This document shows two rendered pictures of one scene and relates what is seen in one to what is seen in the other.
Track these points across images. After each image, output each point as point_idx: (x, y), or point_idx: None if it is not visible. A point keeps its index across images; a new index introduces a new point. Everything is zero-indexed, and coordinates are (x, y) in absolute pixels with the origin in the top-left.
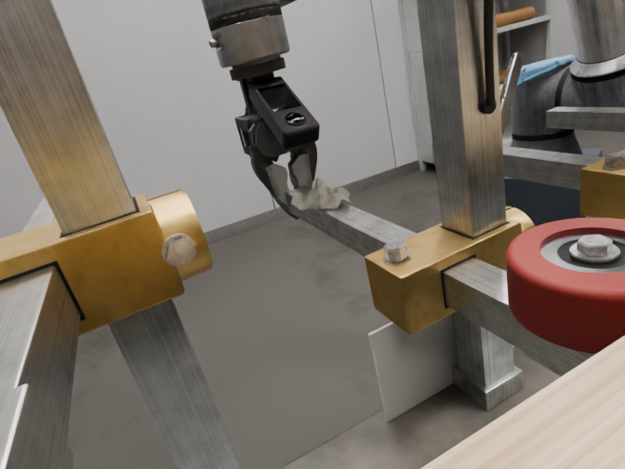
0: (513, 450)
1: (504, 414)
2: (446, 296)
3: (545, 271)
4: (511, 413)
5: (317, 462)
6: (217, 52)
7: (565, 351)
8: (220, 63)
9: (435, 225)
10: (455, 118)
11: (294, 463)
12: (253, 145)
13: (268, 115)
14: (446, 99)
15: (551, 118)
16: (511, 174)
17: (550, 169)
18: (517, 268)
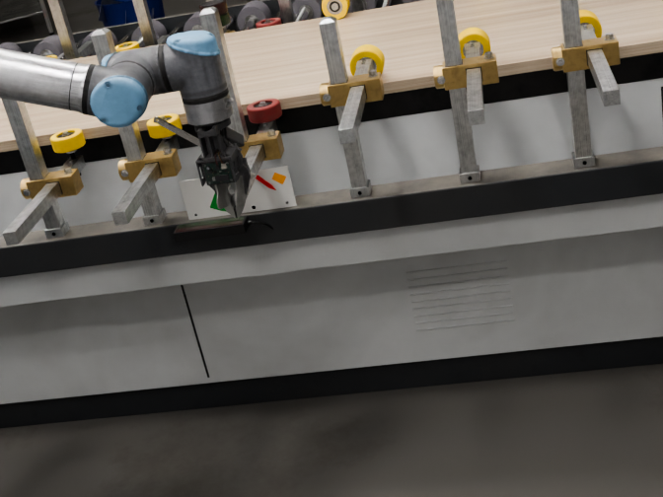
0: (313, 92)
1: (309, 94)
2: None
3: (275, 102)
4: (308, 94)
5: (328, 201)
6: (230, 106)
7: (274, 125)
8: (232, 111)
9: (246, 142)
10: (239, 99)
11: (334, 202)
12: (242, 159)
13: (237, 133)
14: (237, 95)
15: (19, 234)
16: (147, 192)
17: (152, 177)
18: (276, 104)
